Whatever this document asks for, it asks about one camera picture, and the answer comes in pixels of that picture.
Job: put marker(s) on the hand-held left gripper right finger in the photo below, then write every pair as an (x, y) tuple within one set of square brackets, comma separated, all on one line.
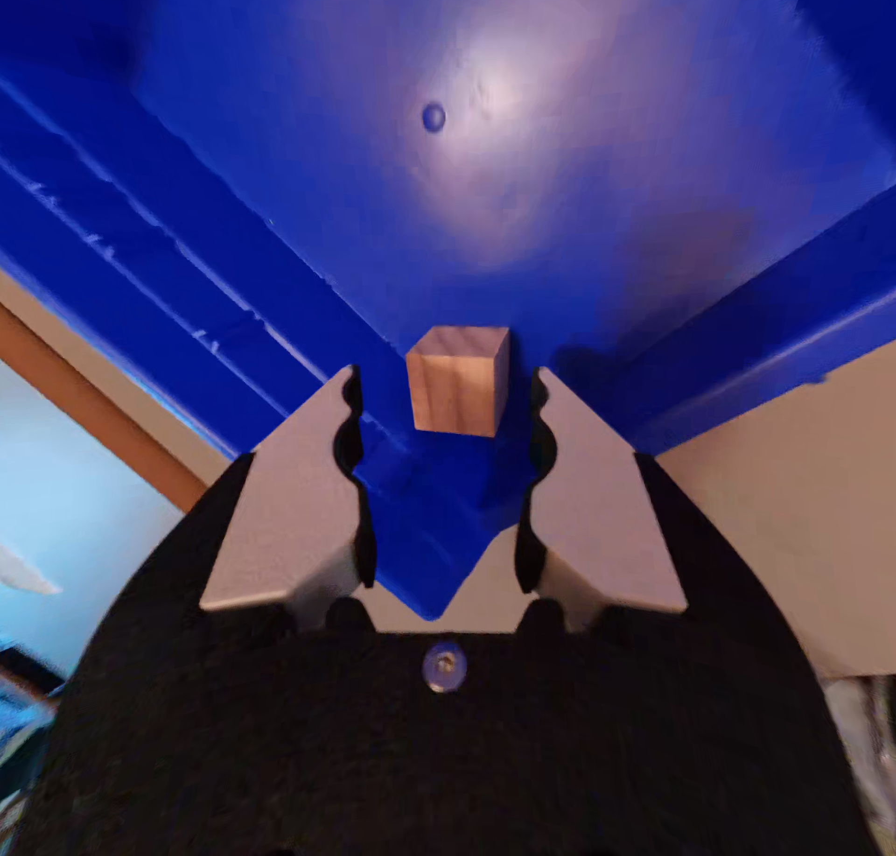
[(602, 520)]

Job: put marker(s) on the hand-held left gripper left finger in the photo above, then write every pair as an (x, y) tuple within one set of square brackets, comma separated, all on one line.
[(287, 520)]

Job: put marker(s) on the wooden cube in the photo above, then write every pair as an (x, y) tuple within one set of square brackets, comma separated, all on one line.
[(455, 387)]

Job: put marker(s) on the blue plastic bin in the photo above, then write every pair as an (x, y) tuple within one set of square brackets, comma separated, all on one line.
[(420, 170)]

